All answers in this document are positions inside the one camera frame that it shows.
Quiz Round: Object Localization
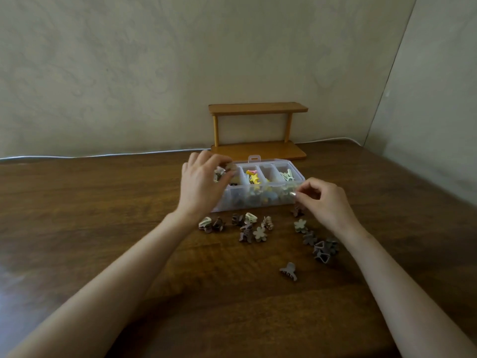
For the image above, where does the person's left forearm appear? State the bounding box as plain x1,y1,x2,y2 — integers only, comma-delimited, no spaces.
7,210,194,358

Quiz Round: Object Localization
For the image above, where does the pile of mixed hair clips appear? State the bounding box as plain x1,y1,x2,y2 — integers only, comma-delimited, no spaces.
198,212,275,244

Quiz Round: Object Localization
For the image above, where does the small wooden shelf rack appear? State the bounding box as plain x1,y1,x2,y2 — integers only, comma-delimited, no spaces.
208,102,309,162

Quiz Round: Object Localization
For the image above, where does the person's left hand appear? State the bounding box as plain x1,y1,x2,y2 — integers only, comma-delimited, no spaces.
175,150,238,220

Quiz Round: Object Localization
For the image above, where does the clear plastic compartment box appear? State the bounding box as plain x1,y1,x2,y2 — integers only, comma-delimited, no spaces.
210,155,306,213

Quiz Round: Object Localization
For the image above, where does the person's right hand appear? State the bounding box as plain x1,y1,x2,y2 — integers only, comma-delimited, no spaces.
293,178,368,241

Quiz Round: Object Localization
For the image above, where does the person's right forearm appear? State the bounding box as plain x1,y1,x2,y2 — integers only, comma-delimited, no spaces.
342,229,477,358

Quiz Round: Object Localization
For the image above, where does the white cable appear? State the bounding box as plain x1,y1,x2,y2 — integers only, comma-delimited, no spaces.
0,137,363,162

